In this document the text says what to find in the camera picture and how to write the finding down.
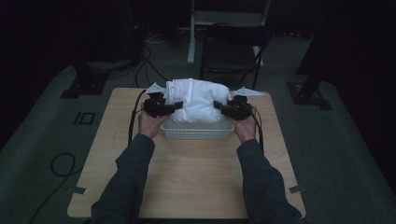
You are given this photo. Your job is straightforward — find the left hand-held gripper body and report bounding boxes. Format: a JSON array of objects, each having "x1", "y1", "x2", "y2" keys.
[{"x1": 142, "y1": 81, "x2": 176, "y2": 119}]

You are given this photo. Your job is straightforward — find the person's right hand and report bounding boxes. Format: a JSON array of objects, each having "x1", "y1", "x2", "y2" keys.
[{"x1": 231, "y1": 114, "x2": 259, "y2": 145}]

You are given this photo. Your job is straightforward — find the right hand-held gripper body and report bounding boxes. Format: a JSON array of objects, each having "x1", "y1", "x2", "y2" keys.
[{"x1": 224, "y1": 86, "x2": 266, "y2": 121}]

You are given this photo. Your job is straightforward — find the black stand base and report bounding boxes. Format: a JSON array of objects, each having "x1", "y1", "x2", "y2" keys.
[
  {"x1": 286, "y1": 31, "x2": 333, "y2": 111},
  {"x1": 59, "y1": 60, "x2": 110, "y2": 100}
]

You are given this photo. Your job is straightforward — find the hand-held gripper cable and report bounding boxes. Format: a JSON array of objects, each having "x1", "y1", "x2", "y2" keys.
[
  {"x1": 127, "y1": 89, "x2": 148, "y2": 147},
  {"x1": 249, "y1": 105, "x2": 266, "y2": 154}
]

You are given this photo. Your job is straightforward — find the black looped floor cable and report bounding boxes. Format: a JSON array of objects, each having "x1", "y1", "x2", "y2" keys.
[{"x1": 28, "y1": 151, "x2": 84, "y2": 224}]

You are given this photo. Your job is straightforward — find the black floor cables bundle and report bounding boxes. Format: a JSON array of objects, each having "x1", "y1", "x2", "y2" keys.
[{"x1": 132, "y1": 43, "x2": 171, "y2": 90}]

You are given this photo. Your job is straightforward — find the person's left hand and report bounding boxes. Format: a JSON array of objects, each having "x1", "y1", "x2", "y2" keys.
[{"x1": 137, "y1": 107, "x2": 172, "y2": 140}]

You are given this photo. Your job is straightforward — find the white plastic basket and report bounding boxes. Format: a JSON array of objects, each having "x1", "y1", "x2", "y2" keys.
[{"x1": 160, "y1": 119, "x2": 235, "y2": 141}]

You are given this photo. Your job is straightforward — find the white cloth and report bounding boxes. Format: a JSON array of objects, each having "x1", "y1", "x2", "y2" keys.
[{"x1": 163, "y1": 77, "x2": 232, "y2": 124}]

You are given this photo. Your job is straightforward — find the black folding chair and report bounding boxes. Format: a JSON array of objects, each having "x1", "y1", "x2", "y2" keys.
[{"x1": 199, "y1": 23, "x2": 274, "y2": 91}]

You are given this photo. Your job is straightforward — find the right hand-held gripper cable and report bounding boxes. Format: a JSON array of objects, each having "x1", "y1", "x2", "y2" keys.
[{"x1": 249, "y1": 105, "x2": 266, "y2": 154}]

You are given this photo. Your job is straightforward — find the left hand-held gripper cable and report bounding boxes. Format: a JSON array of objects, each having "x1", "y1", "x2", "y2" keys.
[{"x1": 127, "y1": 89, "x2": 148, "y2": 147}]

